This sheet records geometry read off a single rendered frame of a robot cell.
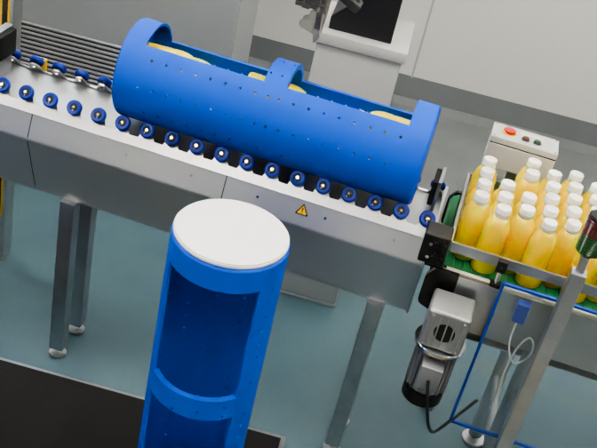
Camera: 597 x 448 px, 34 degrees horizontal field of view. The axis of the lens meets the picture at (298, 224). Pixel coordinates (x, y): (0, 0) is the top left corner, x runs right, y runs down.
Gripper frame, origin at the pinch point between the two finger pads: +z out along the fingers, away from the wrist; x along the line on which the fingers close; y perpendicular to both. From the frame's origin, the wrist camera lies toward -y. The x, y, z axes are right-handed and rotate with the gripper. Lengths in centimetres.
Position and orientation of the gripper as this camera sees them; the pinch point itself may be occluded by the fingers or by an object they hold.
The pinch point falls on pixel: (317, 38)
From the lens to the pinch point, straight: 266.1
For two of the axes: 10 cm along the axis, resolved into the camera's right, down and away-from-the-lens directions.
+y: -9.5, -3.0, 1.2
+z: -1.9, 8.2, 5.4
